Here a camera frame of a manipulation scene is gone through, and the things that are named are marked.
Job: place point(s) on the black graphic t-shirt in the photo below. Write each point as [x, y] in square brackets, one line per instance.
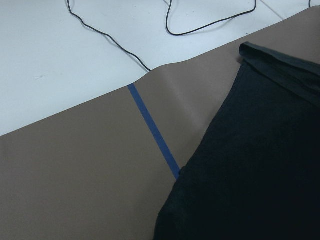
[256, 172]

